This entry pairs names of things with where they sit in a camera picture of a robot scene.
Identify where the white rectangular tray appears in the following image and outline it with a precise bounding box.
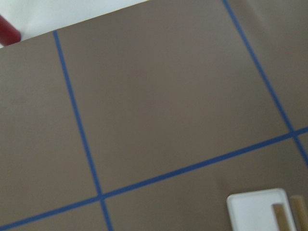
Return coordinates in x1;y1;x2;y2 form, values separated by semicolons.
226;188;296;231

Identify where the red cylinder bottle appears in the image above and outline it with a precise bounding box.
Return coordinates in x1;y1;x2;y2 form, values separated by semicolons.
0;15;22;47

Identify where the wooden towel rack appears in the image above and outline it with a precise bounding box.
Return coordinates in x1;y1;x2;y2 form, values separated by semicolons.
271;195;308;231

